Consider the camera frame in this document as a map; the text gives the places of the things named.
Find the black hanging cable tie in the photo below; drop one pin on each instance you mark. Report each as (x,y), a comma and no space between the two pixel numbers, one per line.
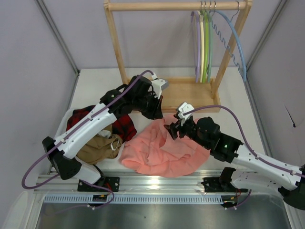
(293,123)

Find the wooden clothes rack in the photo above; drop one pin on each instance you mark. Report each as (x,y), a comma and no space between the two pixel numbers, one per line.
(180,89)

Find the white slotted cable duct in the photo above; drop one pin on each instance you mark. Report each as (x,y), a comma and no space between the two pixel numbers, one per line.
(133,199)

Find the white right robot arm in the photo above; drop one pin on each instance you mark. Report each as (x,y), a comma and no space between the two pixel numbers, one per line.
(228,149)

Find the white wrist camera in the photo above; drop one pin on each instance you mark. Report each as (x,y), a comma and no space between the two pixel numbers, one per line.
(185,110)
(158,85)

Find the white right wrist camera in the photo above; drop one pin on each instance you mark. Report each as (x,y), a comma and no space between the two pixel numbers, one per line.
(185,110)

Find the aluminium mounting rail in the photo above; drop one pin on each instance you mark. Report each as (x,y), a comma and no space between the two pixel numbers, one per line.
(131,182)

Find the cream clothes hanger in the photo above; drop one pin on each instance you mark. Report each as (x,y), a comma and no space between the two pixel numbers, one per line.
(201,45)

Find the grey-green clothes hanger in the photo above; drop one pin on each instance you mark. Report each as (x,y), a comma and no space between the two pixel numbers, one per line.
(210,43)

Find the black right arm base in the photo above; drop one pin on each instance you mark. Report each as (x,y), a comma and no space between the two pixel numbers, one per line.
(212,184)

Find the right aluminium frame post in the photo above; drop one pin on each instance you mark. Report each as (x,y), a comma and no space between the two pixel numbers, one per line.
(267,32)

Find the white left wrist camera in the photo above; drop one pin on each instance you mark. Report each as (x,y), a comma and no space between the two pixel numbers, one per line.
(158,85)

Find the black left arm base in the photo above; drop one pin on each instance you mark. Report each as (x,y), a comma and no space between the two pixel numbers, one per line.
(111,183)

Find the left aluminium frame post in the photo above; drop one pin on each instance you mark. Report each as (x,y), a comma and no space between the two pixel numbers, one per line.
(57,35)

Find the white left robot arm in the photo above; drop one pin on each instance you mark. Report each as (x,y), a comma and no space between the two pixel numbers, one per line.
(141,94)

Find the light blue clothes hanger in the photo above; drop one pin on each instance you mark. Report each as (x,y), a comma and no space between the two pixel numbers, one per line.
(235,40)

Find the tan brown garment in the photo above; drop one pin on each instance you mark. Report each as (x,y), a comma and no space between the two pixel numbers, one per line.
(104,145)

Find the purple clothes hanger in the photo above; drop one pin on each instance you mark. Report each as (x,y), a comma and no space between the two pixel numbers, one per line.
(196,32)

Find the pink skirt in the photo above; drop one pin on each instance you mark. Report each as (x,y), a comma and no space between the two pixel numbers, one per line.
(153,152)

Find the red plaid garment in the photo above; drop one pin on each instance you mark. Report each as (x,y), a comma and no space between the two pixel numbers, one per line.
(123,127)

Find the lime green clothes hanger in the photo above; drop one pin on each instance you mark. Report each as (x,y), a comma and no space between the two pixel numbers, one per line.
(205,45)

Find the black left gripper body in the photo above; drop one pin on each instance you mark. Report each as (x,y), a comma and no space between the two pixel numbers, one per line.
(154,108)

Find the aluminium frame post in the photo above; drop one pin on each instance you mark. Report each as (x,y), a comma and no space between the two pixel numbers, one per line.
(57,35)
(267,32)

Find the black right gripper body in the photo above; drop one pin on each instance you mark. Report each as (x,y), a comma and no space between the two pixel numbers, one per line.
(179,130)

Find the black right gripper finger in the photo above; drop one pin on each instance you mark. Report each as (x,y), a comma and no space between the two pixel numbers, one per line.
(172,130)
(177,118)

